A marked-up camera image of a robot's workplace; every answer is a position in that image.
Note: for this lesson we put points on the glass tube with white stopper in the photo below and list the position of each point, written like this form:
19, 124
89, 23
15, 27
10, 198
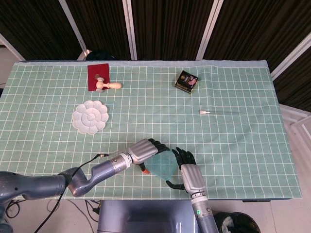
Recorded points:
203, 112

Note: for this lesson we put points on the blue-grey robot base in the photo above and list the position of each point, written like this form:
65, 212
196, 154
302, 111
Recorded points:
149, 217

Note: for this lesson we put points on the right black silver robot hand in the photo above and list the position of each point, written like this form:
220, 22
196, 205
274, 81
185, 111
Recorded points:
193, 177

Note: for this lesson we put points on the dark red cloth square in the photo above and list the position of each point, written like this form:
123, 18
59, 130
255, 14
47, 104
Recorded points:
93, 81

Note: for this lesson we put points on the small wooden mallet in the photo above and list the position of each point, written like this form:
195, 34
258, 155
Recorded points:
111, 85

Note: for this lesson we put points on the black bag behind table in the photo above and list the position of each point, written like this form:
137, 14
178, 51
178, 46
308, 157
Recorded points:
100, 55

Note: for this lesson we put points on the green white checkered tablecloth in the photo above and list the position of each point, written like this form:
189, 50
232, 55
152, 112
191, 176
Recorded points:
243, 157

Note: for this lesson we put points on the white flower-shaped paint palette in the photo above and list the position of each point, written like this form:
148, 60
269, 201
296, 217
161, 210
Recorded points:
90, 117

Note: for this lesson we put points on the blue translucent plastic tray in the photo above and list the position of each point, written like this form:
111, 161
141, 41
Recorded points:
162, 165

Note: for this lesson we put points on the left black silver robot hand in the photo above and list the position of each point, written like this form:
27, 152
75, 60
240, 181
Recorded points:
142, 151

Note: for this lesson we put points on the black luncheon meat tin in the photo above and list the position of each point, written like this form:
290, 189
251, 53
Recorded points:
185, 81

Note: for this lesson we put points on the clear plastic container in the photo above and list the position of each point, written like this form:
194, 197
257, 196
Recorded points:
167, 177

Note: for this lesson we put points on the white partition frame post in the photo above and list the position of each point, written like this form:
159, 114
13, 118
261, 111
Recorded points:
209, 29
73, 26
130, 29
11, 46
291, 57

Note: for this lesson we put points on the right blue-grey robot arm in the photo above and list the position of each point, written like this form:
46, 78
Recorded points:
205, 213

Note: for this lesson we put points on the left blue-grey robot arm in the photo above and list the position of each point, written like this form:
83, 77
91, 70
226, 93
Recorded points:
36, 185

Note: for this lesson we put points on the white metal rack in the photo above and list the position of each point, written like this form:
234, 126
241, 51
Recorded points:
297, 119

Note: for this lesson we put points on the black trash bin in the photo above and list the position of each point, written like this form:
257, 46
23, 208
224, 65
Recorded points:
240, 223

